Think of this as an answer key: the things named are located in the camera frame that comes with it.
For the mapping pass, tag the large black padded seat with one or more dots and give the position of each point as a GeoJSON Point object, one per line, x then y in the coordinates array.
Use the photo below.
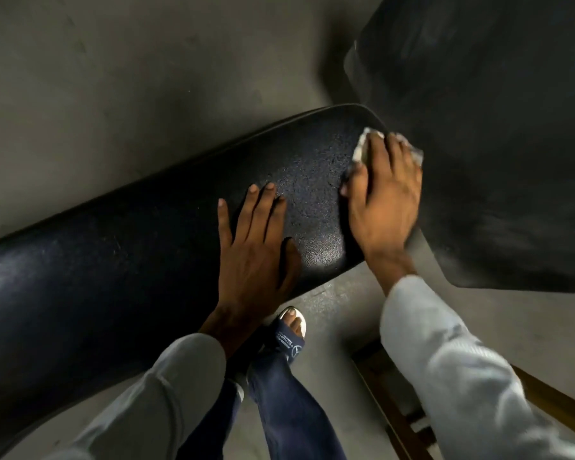
{"type": "Point", "coordinates": [498, 138]}

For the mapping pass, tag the person's left middle finger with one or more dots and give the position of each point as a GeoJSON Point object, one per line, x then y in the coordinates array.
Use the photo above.
{"type": "Point", "coordinates": [262, 210]}

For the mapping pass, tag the person's right hand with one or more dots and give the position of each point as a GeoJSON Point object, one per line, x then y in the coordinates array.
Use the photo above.
{"type": "Point", "coordinates": [388, 210]}

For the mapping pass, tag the blue and white slipper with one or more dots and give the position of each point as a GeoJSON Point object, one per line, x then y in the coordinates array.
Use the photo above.
{"type": "Point", "coordinates": [290, 342]}

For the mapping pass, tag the person's right leg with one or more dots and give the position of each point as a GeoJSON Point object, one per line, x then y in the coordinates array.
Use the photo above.
{"type": "Point", "coordinates": [292, 411]}

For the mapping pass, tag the person's left forearm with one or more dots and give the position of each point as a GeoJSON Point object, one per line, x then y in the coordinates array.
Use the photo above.
{"type": "Point", "coordinates": [158, 397]}

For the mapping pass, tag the person's left thumb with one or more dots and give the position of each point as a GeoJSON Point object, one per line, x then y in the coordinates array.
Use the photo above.
{"type": "Point", "coordinates": [291, 263]}

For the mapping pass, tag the white cleaning cloth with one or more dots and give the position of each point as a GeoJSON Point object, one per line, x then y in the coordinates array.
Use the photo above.
{"type": "Point", "coordinates": [362, 146]}

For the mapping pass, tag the person's right forearm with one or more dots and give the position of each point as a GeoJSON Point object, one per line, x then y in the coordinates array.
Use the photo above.
{"type": "Point", "coordinates": [460, 368]}

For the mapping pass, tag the long black padded cushion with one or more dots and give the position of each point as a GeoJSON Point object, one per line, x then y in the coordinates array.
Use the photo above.
{"type": "Point", "coordinates": [100, 277]}

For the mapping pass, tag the person's left little finger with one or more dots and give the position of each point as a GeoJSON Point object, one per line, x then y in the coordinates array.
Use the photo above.
{"type": "Point", "coordinates": [224, 222]}

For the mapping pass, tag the brown wooden frame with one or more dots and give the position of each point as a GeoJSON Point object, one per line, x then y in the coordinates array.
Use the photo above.
{"type": "Point", "coordinates": [393, 407]}

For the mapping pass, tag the person's right middle finger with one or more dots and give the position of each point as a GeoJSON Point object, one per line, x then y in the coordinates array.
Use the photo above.
{"type": "Point", "coordinates": [396, 155]}

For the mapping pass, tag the person's left hand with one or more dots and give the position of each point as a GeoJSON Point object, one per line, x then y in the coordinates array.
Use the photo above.
{"type": "Point", "coordinates": [249, 277]}

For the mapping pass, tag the person's right thumb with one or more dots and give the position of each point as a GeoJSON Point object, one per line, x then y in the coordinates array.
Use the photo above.
{"type": "Point", "coordinates": [355, 184]}

